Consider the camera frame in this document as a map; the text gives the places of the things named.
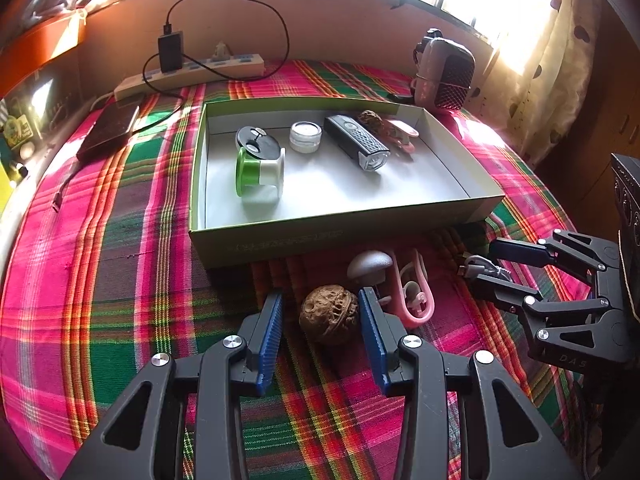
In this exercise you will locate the black power bank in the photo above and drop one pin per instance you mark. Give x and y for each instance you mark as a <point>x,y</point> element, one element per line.
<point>107,132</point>

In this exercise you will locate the orange planter box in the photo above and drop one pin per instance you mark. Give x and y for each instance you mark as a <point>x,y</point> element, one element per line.
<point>45,42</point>

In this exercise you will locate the black round case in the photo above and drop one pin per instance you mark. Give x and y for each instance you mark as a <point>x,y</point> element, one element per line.
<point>260,142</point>

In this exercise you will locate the green and white cardboard box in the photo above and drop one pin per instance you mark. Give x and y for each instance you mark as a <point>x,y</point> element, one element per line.
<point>350,195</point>

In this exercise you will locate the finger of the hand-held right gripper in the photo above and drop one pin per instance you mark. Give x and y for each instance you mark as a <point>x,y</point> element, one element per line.
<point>500,292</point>
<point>515,252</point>

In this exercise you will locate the brown walnut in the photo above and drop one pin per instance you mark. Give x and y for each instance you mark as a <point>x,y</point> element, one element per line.
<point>327,312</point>
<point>371,120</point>

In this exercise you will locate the plaid blanket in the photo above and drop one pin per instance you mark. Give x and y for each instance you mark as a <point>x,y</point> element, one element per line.
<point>125,260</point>

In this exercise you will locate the small white candle jar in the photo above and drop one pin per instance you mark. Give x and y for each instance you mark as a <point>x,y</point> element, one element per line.
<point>305,137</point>

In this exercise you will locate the grey portable heater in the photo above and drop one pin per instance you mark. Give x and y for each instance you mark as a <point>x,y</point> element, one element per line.
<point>445,70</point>

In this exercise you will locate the beige power strip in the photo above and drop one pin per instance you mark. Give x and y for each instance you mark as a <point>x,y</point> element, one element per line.
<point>225,67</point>

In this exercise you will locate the grey mushroom-shaped knob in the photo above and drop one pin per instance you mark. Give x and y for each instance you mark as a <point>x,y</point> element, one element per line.
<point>367,262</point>

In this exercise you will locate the spotted cream curtain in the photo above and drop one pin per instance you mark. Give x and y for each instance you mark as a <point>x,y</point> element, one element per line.
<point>550,60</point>

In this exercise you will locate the green labelled tin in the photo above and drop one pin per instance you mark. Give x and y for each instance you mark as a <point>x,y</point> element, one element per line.
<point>17,127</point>

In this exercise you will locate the black charger adapter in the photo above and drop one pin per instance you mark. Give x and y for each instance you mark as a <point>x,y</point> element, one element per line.
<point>170,52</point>

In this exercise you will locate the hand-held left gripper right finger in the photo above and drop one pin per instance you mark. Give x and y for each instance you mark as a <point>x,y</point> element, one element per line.
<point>372,340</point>

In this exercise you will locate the black bike light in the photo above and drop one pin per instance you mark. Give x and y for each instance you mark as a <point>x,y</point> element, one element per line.
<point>355,140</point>

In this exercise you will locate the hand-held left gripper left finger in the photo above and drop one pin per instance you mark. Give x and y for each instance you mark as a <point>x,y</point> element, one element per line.
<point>267,340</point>

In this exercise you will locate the green and white spool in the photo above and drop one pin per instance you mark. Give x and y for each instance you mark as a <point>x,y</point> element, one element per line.
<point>260,175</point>

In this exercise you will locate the pink mushroom clip light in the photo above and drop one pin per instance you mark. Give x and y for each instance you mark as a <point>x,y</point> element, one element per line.
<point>415,315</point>

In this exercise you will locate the beige plug adapter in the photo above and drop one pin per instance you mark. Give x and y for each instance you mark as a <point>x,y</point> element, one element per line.
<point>220,50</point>

